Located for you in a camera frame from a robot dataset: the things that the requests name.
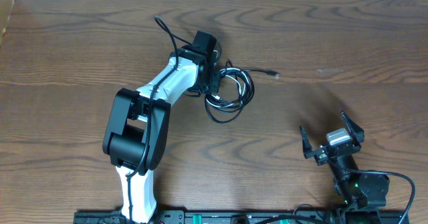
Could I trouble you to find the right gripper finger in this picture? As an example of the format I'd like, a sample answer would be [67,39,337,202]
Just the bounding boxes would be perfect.
[340,110,364,143]
[300,126,313,158]

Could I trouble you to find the black usb cable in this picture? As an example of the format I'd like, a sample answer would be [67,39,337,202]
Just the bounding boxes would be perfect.
[203,60,279,124]

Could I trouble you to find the white usb cable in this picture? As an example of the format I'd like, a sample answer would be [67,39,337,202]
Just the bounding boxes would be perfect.
[206,66,251,110]

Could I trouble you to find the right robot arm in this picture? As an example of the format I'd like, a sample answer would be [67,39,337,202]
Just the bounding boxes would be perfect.
[300,112,390,223]

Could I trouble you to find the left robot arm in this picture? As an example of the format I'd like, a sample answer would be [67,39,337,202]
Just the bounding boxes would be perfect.
[102,31,220,223]

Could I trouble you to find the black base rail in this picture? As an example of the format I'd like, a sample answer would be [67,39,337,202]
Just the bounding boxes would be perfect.
[73,209,411,224]

